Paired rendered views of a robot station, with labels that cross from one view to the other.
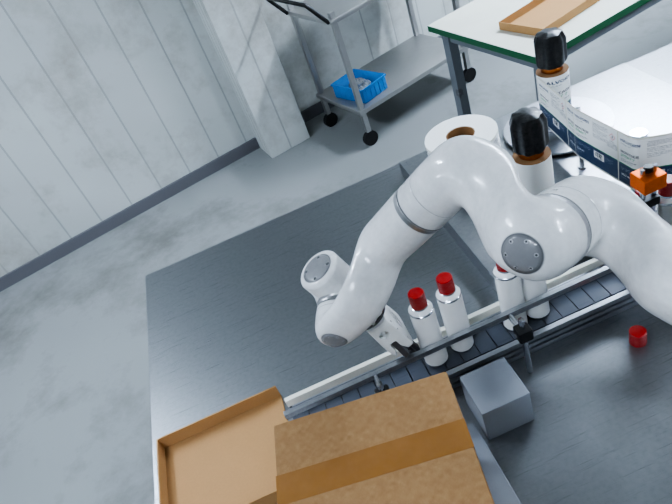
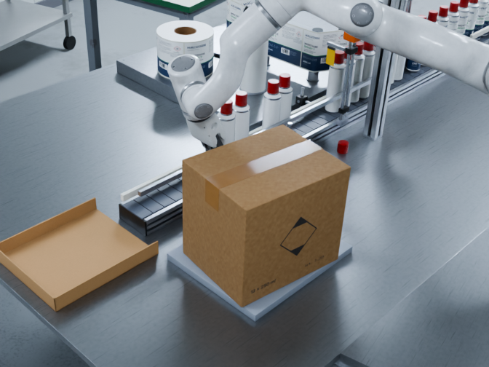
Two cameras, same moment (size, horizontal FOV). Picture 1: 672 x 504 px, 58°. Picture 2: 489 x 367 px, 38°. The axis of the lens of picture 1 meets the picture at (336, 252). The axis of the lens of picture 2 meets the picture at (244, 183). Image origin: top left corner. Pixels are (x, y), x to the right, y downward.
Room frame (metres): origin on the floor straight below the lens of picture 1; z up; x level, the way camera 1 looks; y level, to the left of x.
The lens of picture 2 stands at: (-0.41, 1.08, 1.98)
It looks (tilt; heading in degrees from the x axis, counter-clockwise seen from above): 34 degrees down; 315
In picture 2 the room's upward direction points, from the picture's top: 3 degrees clockwise
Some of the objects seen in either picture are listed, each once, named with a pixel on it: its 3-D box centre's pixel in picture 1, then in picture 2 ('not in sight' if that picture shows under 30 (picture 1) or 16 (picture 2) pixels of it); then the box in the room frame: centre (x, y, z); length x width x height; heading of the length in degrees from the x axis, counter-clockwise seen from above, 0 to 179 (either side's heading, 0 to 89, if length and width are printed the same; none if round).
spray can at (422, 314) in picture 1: (426, 327); (225, 133); (0.86, -0.11, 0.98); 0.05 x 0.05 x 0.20
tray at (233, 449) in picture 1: (226, 462); (76, 249); (0.84, 0.39, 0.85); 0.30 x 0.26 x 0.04; 92
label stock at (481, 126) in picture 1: (465, 156); (185, 49); (1.43, -0.44, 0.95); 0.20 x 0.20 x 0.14
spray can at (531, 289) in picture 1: (532, 278); (282, 106); (0.87, -0.36, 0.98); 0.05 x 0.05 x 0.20
